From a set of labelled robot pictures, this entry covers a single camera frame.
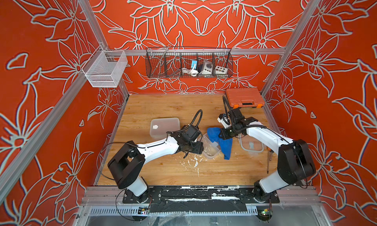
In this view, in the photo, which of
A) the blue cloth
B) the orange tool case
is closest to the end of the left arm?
the blue cloth

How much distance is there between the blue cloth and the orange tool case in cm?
31

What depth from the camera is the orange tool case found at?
1093 mm

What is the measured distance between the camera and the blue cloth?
0.85m
